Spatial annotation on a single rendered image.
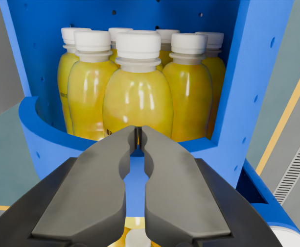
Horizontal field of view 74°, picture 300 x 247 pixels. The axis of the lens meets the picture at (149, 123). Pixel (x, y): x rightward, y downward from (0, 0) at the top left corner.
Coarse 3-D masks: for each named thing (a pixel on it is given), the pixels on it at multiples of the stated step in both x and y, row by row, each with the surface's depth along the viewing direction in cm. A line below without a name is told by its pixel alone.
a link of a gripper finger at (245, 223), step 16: (208, 176) 9; (224, 192) 8; (224, 208) 7; (240, 208) 7; (240, 224) 7; (256, 224) 7; (208, 240) 6; (224, 240) 6; (240, 240) 6; (256, 240) 6; (272, 240) 6
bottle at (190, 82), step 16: (176, 64) 22; (192, 64) 21; (176, 80) 21; (192, 80) 21; (208, 80) 22; (176, 96) 21; (192, 96) 21; (208, 96) 22; (176, 112) 22; (192, 112) 22; (208, 112) 23; (176, 128) 23; (192, 128) 23
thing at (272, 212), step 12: (252, 168) 75; (240, 180) 92; (252, 180) 66; (240, 192) 89; (252, 192) 83; (264, 192) 62; (252, 204) 56; (264, 204) 56; (276, 204) 59; (264, 216) 53; (276, 216) 53; (288, 216) 57
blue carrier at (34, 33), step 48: (0, 0) 19; (48, 0) 26; (96, 0) 31; (144, 0) 33; (192, 0) 31; (240, 0) 12; (288, 0) 13; (48, 48) 27; (240, 48) 12; (48, 96) 28; (240, 96) 14; (48, 144) 16; (192, 144) 16; (240, 144) 18; (144, 192) 16
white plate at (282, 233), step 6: (276, 228) 50; (282, 228) 51; (288, 228) 51; (276, 234) 51; (282, 234) 51; (288, 234) 51; (294, 234) 51; (282, 240) 52; (288, 240) 52; (294, 240) 52; (288, 246) 54; (294, 246) 54
